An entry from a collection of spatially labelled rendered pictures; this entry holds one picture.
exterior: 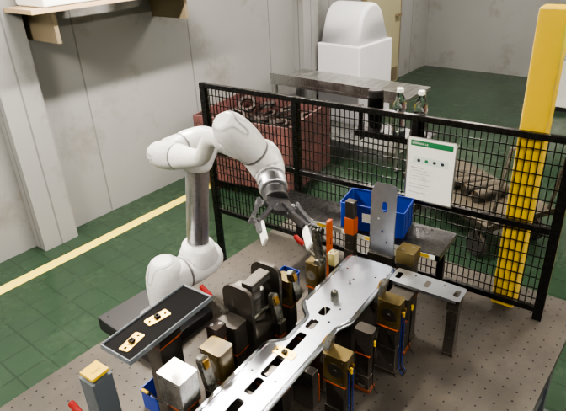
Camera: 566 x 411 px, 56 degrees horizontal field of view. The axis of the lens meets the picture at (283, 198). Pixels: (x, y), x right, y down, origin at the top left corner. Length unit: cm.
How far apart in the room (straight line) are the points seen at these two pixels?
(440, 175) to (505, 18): 718
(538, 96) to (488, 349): 103
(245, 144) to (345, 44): 509
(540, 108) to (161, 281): 167
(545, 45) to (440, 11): 769
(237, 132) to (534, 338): 159
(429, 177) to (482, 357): 79
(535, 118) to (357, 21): 444
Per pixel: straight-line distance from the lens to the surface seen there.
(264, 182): 159
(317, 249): 216
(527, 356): 245
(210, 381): 179
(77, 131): 485
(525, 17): 939
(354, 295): 212
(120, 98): 504
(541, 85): 224
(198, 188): 225
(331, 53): 668
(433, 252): 236
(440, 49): 992
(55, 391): 240
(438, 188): 245
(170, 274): 234
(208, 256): 243
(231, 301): 192
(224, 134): 154
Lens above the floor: 229
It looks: 27 degrees down
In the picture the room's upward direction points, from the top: 3 degrees counter-clockwise
